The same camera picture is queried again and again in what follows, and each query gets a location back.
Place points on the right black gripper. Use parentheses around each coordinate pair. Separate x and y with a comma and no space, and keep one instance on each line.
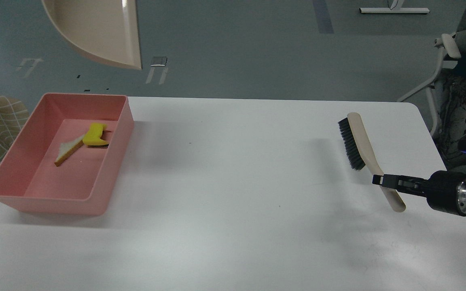
(444,191)

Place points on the beige brush with black bristles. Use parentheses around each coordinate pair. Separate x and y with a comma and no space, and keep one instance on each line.
(360,154)

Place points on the yellow sponge piece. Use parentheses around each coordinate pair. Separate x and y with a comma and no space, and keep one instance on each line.
(93,137)

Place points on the beige plastic dustpan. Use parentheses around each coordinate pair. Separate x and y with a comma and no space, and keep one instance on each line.
(105,31)

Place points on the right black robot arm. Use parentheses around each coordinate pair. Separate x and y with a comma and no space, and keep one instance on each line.
(444,191)

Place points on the pink plastic bin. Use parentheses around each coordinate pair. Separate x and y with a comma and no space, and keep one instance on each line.
(83,184)

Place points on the person in teal sweater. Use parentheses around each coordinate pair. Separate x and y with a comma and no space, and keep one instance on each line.
(453,117)

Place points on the white floor stand base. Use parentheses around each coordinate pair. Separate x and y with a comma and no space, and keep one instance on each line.
(396,7)

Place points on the white office chair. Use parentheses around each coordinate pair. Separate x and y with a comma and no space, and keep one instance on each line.
(450,48)

